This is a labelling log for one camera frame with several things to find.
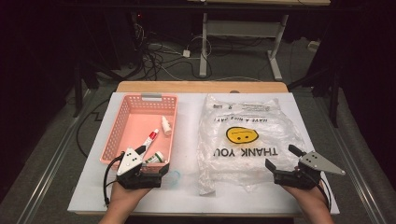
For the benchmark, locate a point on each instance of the metal floor rail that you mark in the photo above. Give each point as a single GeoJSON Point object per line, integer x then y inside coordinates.
{"type": "Point", "coordinates": [49, 174]}
{"type": "Point", "coordinates": [358, 180]}

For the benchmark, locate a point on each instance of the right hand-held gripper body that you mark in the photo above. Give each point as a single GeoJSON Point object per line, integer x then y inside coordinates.
{"type": "Point", "coordinates": [317, 163]}

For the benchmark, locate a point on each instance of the white table mat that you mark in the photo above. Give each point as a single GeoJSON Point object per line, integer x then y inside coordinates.
{"type": "Point", "coordinates": [186, 124]}

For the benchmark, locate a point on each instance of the person's left hand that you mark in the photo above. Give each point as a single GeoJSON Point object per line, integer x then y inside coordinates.
{"type": "Point", "coordinates": [124, 197]}

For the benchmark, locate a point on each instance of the clear plastic bag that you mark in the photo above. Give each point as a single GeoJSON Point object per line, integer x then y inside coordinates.
{"type": "Point", "coordinates": [249, 118]}

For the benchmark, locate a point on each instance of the black metal stand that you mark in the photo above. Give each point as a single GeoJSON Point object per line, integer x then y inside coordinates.
{"type": "Point", "coordinates": [77, 90]}
{"type": "Point", "coordinates": [334, 96]}

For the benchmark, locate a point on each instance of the red-capped white tube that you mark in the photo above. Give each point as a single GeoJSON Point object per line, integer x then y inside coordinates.
{"type": "Point", "coordinates": [151, 138]}

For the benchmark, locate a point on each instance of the white dropper bottle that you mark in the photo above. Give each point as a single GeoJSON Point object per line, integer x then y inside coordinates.
{"type": "Point", "coordinates": [166, 125]}

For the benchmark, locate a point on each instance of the white desk frame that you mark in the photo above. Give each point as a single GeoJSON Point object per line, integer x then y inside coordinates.
{"type": "Point", "coordinates": [243, 28]}

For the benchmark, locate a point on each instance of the pink plastic basket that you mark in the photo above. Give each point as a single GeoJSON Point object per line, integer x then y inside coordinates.
{"type": "Point", "coordinates": [137, 124]}

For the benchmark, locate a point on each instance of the white power adapter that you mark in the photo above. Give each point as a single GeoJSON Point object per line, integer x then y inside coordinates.
{"type": "Point", "coordinates": [186, 53]}

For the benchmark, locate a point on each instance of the person's right hand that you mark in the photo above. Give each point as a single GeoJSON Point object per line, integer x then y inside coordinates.
{"type": "Point", "coordinates": [311, 197]}

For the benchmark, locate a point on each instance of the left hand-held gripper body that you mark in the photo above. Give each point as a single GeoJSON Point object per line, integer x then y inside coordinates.
{"type": "Point", "coordinates": [129, 161]}

